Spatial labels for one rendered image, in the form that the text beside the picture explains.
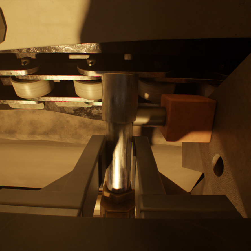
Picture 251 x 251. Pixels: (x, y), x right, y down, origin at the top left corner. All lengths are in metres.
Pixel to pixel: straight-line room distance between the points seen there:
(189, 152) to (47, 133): 0.21
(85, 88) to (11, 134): 0.18
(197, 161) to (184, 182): 0.17
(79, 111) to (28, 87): 0.10
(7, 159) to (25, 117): 0.11
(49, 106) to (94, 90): 0.12
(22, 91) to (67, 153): 0.15
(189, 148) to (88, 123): 0.15
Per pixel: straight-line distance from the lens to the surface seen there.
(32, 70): 0.19
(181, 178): 0.37
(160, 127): 0.15
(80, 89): 0.18
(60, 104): 0.24
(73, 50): 0.18
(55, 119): 0.28
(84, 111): 0.26
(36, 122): 0.29
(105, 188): 0.16
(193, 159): 0.24
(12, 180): 0.45
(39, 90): 0.19
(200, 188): 0.37
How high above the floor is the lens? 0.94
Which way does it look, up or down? 48 degrees down
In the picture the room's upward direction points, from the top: 179 degrees counter-clockwise
